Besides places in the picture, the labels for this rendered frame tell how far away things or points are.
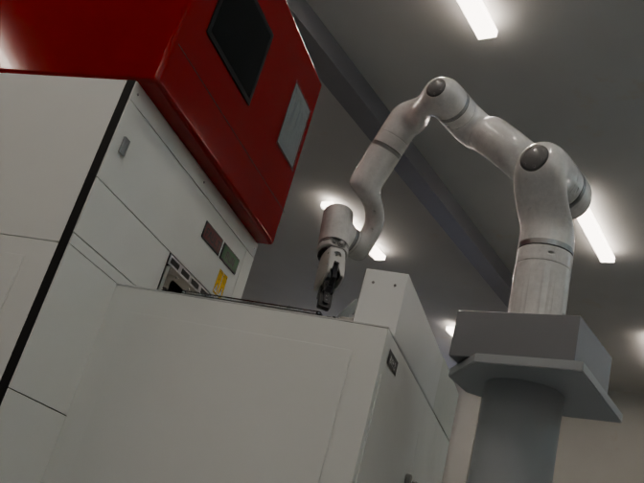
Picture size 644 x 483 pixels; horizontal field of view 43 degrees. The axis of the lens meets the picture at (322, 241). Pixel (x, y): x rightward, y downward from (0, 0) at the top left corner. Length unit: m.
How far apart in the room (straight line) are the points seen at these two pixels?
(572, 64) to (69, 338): 4.42
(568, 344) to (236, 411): 0.65
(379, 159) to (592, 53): 3.48
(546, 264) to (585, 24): 3.66
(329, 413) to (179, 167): 0.77
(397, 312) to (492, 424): 0.29
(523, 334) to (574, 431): 10.31
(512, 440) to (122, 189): 0.96
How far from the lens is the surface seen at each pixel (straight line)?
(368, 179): 2.19
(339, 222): 2.18
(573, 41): 5.47
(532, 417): 1.66
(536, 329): 1.64
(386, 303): 1.68
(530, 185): 1.83
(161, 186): 1.96
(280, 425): 1.59
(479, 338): 1.67
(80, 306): 1.76
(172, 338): 1.73
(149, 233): 1.94
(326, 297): 2.04
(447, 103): 2.09
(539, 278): 1.77
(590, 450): 11.83
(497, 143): 2.00
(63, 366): 1.75
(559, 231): 1.82
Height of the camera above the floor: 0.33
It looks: 23 degrees up
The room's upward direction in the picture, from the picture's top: 16 degrees clockwise
